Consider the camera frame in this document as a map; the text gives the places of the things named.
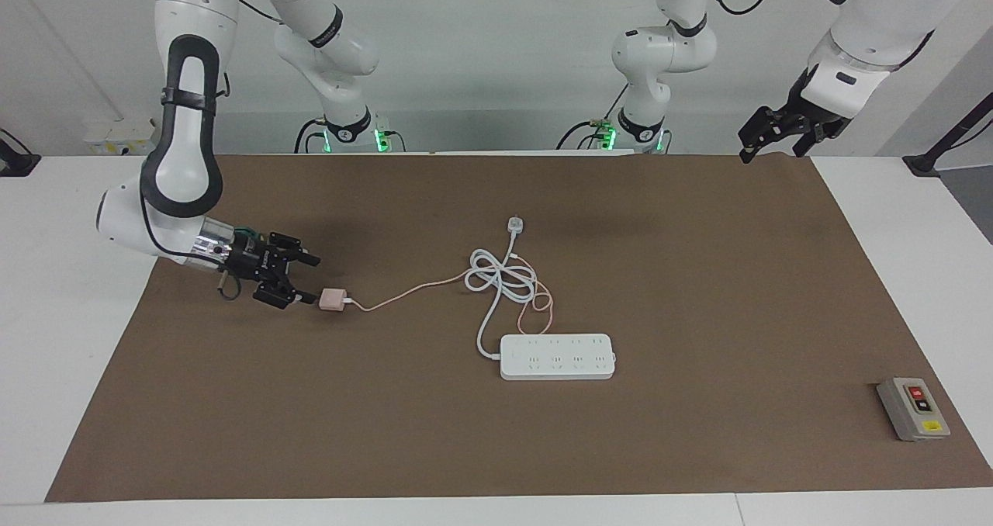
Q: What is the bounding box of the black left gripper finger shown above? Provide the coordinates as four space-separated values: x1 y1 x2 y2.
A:
739 111 773 164
791 126 825 158

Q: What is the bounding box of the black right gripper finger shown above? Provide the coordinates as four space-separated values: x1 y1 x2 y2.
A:
254 278 299 310
270 234 320 268

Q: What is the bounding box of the pink charging cable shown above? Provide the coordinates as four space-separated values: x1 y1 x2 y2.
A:
345 256 554 336

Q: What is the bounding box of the white power strip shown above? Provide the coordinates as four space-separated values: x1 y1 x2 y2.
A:
499 334 618 381

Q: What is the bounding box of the black clamp stand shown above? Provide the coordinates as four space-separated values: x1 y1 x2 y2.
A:
0 129 41 178
904 92 993 178

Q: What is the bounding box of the brown paper table mat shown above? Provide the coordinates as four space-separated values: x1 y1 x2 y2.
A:
45 154 993 504

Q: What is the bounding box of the black right base cable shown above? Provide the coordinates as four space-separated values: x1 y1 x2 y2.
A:
293 117 327 154

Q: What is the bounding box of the black base cable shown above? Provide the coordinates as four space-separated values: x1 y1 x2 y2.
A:
293 117 327 154
555 84 631 153

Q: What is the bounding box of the black left base cable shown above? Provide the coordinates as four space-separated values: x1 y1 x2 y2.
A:
555 84 631 153

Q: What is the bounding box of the white power strip cable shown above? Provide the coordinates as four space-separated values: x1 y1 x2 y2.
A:
464 216 538 358

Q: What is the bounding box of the grey on-off switch box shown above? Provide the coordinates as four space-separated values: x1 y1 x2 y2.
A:
877 376 952 442

